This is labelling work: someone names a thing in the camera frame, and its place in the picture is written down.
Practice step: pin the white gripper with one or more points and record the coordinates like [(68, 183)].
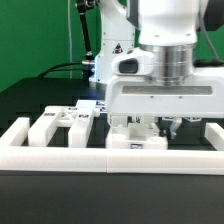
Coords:
[(201, 96)]

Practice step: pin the white chair seat part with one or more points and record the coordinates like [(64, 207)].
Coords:
[(136, 136)]

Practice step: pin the small tagged nut cube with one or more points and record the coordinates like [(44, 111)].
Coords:
[(193, 119), (167, 118)]

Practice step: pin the white tag sheet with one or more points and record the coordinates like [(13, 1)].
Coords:
[(98, 105)]

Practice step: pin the white U-shaped fence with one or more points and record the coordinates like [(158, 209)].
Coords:
[(14, 155)]

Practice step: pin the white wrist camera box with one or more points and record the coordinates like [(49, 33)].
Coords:
[(136, 62)]

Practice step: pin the white chair back frame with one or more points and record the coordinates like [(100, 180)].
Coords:
[(78, 120)]

